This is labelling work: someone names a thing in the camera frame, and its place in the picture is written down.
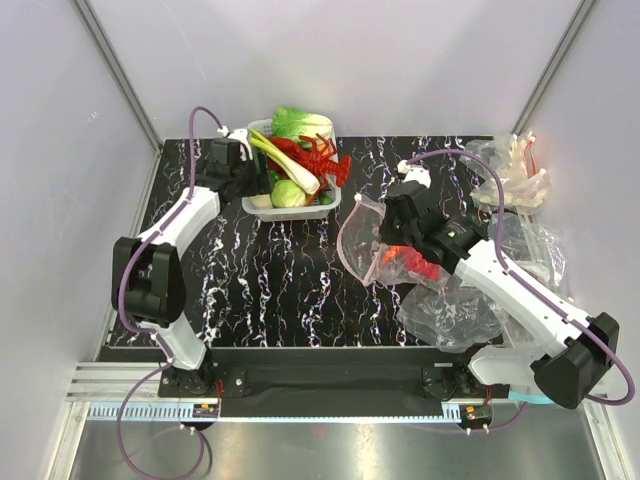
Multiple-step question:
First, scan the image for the long red chili pepper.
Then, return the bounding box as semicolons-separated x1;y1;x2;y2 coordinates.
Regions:
396;246;441;282

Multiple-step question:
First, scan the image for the clear pink zip bag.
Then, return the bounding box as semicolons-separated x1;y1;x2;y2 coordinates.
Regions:
337;193;449;290

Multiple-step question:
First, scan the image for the red bell pepper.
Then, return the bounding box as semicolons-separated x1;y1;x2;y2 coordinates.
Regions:
383;246;400;265

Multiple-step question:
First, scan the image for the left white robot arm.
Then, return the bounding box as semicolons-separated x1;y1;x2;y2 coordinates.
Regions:
111;129;268;396

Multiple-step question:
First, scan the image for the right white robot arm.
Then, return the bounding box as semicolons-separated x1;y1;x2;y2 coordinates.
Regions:
380;180;620;409

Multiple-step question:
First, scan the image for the bag of white pieces top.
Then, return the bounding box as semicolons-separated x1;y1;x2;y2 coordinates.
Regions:
460;131;551;214

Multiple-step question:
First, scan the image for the clear bag right middle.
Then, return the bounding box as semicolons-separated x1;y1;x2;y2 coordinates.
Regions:
502;210;569;297

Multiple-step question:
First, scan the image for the white radish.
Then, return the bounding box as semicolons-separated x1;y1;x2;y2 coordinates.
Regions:
249;194;273;209

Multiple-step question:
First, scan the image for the round green cabbage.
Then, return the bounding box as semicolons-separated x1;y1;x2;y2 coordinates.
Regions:
270;179;307;208

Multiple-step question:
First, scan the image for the green napa cabbage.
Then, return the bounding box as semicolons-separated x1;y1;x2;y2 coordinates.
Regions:
271;106;334;148

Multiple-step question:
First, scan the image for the green white leek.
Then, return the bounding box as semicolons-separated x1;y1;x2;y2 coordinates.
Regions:
249;128;320;195

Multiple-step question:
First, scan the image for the white plastic basket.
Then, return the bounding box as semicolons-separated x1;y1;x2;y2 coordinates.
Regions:
242;120;341;222

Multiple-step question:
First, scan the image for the red toy lobster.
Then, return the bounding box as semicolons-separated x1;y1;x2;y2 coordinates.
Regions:
270;134;352;188

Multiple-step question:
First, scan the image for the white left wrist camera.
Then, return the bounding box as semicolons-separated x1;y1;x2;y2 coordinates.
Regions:
217;125;254;161

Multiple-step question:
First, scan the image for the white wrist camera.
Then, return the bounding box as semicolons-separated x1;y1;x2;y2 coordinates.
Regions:
217;125;254;161
397;160;431;189

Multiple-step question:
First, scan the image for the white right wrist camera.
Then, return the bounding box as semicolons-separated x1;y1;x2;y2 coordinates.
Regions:
397;160;431;189

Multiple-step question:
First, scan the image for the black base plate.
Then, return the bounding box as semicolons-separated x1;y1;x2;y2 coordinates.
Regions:
159;346;507;421

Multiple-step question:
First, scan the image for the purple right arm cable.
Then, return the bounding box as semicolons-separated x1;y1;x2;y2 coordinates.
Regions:
399;148;636;405

